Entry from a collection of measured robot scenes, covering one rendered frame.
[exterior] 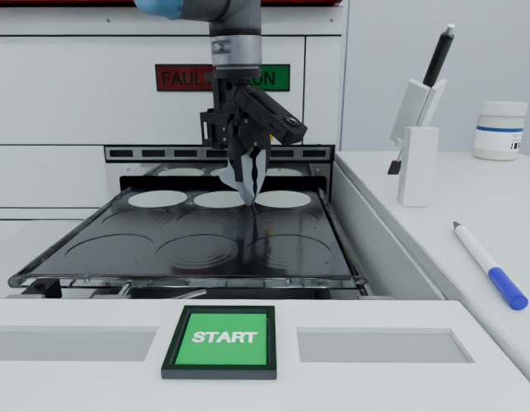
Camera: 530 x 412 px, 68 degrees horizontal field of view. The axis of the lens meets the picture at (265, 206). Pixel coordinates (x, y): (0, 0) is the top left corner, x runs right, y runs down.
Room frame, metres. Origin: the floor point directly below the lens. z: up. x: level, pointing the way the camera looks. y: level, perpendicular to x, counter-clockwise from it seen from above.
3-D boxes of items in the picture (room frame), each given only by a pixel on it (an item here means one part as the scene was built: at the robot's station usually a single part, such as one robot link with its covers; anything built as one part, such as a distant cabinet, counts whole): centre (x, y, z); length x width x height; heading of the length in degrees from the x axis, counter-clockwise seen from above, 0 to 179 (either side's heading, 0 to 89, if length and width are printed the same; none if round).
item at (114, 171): (0.75, 0.09, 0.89); 0.44 x 0.02 x 0.10; 90
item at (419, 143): (0.43, -0.16, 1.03); 0.06 x 0.04 x 0.13; 0
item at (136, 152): (0.76, 0.09, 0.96); 0.44 x 0.01 x 0.02; 90
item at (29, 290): (0.34, 0.22, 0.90); 0.04 x 0.02 x 0.03; 0
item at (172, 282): (0.36, 0.08, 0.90); 0.38 x 0.01 x 0.01; 90
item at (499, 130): (0.69, -0.41, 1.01); 0.07 x 0.07 x 0.10
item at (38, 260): (0.54, 0.26, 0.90); 0.37 x 0.01 x 0.01; 0
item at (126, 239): (0.54, 0.08, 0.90); 0.34 x 0.34 x 0.01; 0
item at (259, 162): (0.63, 0.03, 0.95); 0.06 x 0.03 x 0.09; 53
